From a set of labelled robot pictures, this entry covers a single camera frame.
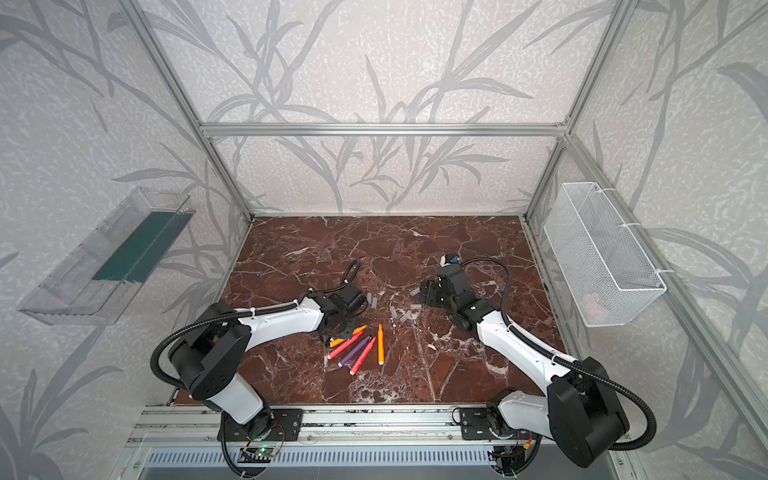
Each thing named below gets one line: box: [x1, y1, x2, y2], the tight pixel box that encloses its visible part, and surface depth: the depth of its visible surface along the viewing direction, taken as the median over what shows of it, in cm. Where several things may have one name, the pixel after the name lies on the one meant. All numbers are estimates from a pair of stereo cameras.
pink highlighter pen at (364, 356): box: [350, 336, 377, 376], surface depth 86 cm
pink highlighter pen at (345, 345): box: [327, 331, 364, 360], surface depth 88 cm
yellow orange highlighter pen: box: [377, 323, 385, 366], surface depth 88 cm
